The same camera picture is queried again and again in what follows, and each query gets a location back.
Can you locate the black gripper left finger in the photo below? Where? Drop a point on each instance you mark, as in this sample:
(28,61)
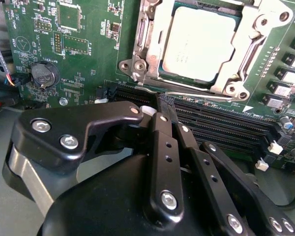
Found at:
(51,137)

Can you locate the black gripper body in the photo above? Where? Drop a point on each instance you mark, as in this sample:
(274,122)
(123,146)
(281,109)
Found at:
(100,201)

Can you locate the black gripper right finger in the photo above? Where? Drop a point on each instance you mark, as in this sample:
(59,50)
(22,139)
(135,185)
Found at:
(211,177)

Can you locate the thin metal locking lever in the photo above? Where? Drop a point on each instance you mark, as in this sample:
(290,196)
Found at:
(145,88)

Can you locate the silver-topped CPU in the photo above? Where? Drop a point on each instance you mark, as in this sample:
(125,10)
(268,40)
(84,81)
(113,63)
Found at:
(199,41)

